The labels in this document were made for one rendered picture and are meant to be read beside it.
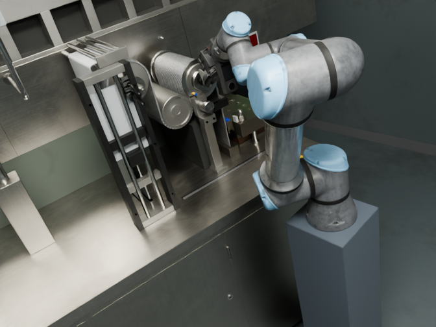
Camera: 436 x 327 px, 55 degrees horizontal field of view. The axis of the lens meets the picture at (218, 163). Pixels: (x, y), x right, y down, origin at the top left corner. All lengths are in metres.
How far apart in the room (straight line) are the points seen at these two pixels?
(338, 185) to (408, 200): 1.64
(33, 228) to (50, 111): 0.44
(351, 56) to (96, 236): 1.04
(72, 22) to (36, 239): 0.81
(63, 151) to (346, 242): 1.11
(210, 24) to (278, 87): 1.16
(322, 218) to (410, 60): 1.88
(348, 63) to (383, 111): 2.40
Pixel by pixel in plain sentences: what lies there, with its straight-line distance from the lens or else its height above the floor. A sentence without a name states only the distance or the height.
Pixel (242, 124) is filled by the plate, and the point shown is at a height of 1.03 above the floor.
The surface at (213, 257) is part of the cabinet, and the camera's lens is 1.49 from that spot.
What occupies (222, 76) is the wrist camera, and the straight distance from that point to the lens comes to 1.35.
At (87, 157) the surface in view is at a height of 1.01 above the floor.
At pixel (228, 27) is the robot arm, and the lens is 1.21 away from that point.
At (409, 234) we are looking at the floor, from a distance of 2.59.
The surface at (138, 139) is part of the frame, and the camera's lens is 1.33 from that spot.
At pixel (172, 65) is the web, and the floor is 1.30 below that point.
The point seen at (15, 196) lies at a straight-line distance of 1.49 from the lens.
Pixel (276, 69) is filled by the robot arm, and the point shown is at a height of 1.49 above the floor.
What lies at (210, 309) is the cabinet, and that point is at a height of 0.53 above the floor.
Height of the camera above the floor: 1.77
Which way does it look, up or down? 31 degrees down
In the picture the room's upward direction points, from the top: 15 degrees counter-clockwise
